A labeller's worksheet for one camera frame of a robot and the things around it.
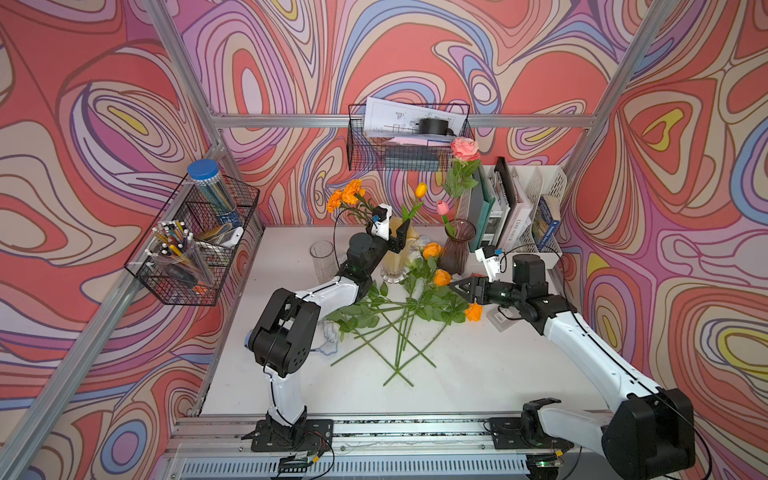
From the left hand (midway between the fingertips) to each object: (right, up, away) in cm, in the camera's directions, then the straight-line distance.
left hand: (402, 217), depth 84 cm
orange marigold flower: (-19, +4, -1) cm, 20 cm away
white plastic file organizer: (+48, +15, +21) cm, 54 cm away
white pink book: (+35, +2, +4) cm, 35 cm away
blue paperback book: (+50, -1, +18) cm, 53 cm away
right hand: (+15, -21, -5) cm, 26 cm away
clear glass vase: (-23, -12, +5) cm, 27 cm away
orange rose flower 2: (+12, -9, +21) cm, 26 cm away
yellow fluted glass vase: (-1, -16, +15) cm, 22 cm away
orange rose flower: (+14, -19, +15) cm, 28 cm away
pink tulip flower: (+12, +3, 0) cm, 12 cm away
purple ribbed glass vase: (+19, -4, +12) cm, 23 cm away
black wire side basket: (-45, -8, -11) cm, 48 cm away
